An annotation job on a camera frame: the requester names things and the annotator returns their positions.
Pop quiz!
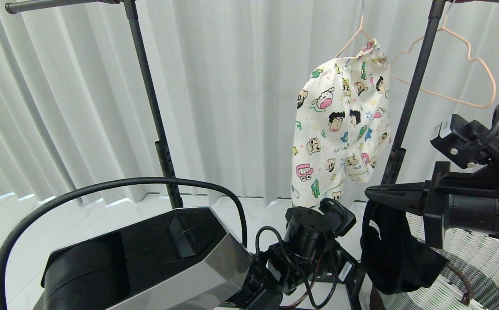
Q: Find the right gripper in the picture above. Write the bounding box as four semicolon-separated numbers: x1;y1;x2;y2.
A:
422;161;499;249

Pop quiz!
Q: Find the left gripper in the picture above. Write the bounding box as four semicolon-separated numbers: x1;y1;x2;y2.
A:
271;243;360;297

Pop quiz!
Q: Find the black garment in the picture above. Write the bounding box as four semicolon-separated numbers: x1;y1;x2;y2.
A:
360;200;449;295

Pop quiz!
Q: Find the cream printed garment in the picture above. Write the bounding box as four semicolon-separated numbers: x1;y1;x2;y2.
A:
291;39;392;208

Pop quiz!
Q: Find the pink clothes hanger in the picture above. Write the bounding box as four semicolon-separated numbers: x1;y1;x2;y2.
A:
391;0;496;109
335;0;377;59

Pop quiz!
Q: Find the white laundry basket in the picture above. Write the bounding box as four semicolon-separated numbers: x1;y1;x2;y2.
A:
370;213;499;310

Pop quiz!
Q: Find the black clothes rack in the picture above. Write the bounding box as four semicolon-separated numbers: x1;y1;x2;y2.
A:
5;0;499;310

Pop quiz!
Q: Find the white curtain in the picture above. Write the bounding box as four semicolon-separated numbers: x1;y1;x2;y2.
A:
0;0;499;207

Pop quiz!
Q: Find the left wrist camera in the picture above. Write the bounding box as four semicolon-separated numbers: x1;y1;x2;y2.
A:
318;198;356;236

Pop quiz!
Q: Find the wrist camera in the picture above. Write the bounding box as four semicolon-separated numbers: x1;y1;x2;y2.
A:
430;114;499;171
318;198;356;236

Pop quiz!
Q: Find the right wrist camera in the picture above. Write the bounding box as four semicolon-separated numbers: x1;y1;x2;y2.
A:
430;114;499;171

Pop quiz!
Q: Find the black cable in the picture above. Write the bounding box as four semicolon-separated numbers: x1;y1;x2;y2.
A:
475;104;499;149
256;226;340;310
0;177;248;310

